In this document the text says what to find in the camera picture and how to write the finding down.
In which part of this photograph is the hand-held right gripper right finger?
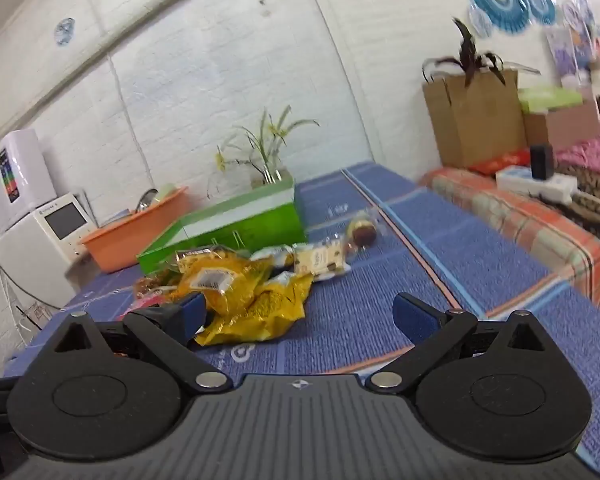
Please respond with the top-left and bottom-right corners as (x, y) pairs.
(366, 291), (549, 394)

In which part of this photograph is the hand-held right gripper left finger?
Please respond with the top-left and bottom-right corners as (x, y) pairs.
(54, 291), (234, 394)

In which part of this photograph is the yellow snack bag with barcode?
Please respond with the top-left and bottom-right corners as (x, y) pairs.
(176, 255), (274, 317)

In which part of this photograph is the clear packet chocolate snack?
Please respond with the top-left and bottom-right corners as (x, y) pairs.
(346, 216), (381, 252)

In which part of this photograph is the dark white snack packet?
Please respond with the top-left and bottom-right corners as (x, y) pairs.
(251, 244), (297, 272)

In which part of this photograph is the green cardboard box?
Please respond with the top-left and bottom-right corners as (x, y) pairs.
(136, 176), (309, 275)

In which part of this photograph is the white cookie packet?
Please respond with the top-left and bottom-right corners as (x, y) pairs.
(292, 239), (351, 282)

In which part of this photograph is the orange plastic basin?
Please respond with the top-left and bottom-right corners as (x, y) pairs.
(81, 186), (189, 274)

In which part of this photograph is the metal bowl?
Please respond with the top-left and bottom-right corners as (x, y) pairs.
(136, 188), (159, 214)

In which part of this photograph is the orange plaid blanket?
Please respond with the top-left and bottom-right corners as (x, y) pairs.
(418, 166), (600, 312)

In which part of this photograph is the white appliance with screen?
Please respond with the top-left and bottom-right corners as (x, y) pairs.
(0, 191), (99, 311)

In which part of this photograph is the white flat box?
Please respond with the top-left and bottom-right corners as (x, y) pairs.
(494, 164), (579, 199)

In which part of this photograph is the red packet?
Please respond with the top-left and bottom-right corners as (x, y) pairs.
(469, 149), (532, 177)

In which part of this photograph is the potted orchid in glass vase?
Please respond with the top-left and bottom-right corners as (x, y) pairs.
(206, 105), (321, 187)

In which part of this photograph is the small black box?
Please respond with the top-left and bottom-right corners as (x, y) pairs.
(529, 144), (556, 182)

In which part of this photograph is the brown paper bag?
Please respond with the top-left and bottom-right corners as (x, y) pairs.
(422, 69), (529, 169)

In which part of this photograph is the leopard print cloth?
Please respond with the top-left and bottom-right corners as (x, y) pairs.
(539, 160), (600, 243)

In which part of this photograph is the white water purifier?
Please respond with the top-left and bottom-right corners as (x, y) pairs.
(0, 129), (59, 234)

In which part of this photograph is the pink fluffy blanket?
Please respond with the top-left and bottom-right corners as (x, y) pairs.
(554, 116), (600, 182)

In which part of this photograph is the green tissue pack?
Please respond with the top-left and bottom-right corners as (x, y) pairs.
(517, 86), (584, 114)

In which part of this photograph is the dark purple plant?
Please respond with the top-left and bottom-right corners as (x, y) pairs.
(422, 16), (542, 89)

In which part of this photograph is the small blue paper fan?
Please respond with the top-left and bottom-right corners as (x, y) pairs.
(522, 0), (559, 27)

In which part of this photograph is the grey wall pipe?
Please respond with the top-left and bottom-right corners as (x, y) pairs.
(0, 0), (263, 148)

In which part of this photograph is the purple wall poster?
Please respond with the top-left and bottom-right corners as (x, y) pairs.
(544, 26), (579, 82)

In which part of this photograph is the blue round wall sticker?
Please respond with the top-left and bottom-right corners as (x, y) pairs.
(54, 17), (76, 47)

